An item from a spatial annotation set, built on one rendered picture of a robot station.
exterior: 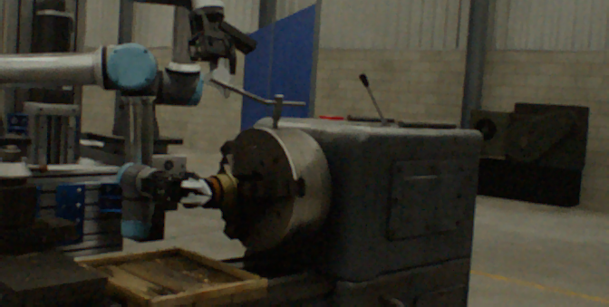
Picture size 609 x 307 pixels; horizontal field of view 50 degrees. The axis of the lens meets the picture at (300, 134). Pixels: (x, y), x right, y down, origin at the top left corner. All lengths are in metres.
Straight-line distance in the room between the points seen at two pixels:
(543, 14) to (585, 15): 0.68
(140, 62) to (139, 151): 0.29
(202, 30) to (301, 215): 0.50
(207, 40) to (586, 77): 10.24
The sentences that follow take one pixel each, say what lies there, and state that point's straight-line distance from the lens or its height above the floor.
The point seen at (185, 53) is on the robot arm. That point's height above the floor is 1.44.
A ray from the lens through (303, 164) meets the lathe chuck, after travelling 1.58.
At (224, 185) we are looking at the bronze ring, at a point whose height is 1.10.
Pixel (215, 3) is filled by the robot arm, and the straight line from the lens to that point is 1.59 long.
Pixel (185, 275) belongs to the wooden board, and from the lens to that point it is 1.59.
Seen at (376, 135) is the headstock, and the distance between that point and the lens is 1.65.
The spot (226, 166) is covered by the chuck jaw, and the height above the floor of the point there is 1.14.
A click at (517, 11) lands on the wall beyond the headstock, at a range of 12.04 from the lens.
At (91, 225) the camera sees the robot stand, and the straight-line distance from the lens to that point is 2.08.
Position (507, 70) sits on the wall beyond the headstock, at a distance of 11.89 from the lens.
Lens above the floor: 1.31
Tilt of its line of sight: 3 degrees down
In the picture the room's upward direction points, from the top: 4 degrees clockwise
